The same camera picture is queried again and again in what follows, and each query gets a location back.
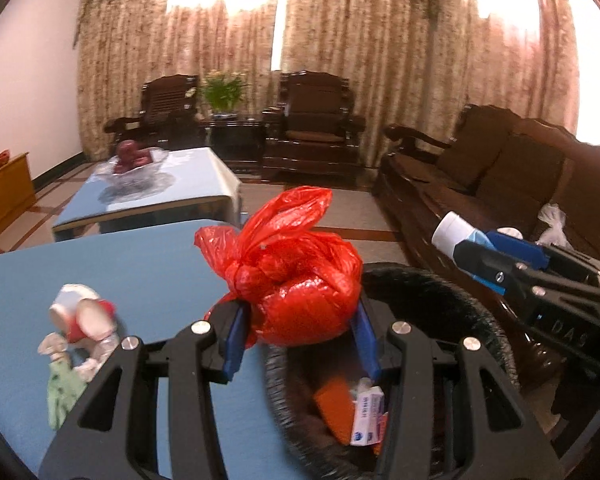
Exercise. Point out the white and blue paper cup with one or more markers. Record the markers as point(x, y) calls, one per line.
point(452, 230)

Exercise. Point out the white and blue toothpaste box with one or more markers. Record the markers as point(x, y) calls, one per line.
point(365, 420)

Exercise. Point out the light green glove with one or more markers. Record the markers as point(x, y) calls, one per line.
point(65, 395)

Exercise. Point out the trash bin with black liner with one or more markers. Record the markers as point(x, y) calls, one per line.
point(420, 280)

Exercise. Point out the wooden television cabinet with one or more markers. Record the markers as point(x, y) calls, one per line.
point(5, 190)

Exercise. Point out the red apple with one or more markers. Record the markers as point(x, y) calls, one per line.
point(121, 165)
point(142, 159)
point(126, 149)

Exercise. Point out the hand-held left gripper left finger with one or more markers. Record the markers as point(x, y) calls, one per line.
point(235, 340)

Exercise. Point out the dark wooden sofa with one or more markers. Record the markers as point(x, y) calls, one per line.
point(505, 160)

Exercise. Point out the blue tablecloth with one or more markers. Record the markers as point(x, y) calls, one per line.
point(130, 270)

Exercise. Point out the blue coffee table cloth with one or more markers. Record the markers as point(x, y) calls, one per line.
point(190, 175)

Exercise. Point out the slatted dark wooden armchair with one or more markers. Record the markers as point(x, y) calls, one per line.
point(165, 100)

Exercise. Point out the dark wooden side table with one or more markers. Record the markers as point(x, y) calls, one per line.
point(235, 135)

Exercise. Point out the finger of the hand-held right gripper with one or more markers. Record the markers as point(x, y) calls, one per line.
point(485, 262)
point(520, 250)

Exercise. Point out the patterned beige curtains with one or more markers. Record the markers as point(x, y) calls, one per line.
point(355, 50)

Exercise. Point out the clear plastic wrapper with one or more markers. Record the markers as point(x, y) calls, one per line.
point(97, 357)

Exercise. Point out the cushioned dark wooden armchair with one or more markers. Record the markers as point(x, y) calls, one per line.
point(310, 105)

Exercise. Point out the potted green plant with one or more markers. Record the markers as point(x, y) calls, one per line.
point(222, 92)

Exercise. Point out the white plastic bag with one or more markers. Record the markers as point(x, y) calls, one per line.
point(552, 225)

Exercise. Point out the glass fruit bowl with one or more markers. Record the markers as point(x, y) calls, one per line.
point(152, 165)

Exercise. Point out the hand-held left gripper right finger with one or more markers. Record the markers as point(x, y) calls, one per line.
point(367, 345)

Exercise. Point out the small red basket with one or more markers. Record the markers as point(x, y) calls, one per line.
point(1, 158)

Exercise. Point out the red plastic bag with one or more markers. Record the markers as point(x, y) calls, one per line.
point(290, 285)

